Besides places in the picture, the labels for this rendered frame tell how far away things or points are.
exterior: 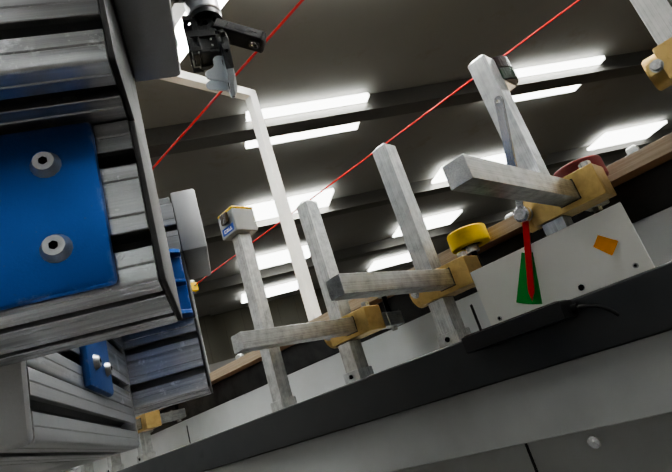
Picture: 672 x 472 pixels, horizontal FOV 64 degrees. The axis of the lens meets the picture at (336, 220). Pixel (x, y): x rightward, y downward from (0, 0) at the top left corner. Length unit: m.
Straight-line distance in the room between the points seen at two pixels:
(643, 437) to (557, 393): 0.23
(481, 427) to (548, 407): 0.13
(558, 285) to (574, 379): 0.14
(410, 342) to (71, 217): 1.10
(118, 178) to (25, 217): 0.04
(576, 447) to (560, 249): 0.43
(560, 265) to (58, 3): 0.74
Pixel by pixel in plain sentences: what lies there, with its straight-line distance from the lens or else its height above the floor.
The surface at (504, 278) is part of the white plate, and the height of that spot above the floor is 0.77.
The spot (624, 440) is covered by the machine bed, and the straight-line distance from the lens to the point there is 1.13.
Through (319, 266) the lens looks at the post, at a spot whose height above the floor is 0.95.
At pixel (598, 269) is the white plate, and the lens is 0.85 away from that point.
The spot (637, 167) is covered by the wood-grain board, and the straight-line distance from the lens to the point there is 1.03.
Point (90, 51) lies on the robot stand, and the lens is 0.27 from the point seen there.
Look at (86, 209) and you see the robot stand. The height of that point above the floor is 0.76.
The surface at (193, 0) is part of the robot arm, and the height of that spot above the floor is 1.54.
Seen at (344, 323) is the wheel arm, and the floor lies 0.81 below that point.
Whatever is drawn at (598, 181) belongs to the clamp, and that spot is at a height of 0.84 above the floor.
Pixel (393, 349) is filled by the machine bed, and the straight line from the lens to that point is 1.34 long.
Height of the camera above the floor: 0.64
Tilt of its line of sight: 20 degrees up
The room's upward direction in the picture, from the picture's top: 18 degrees counter-clockwise
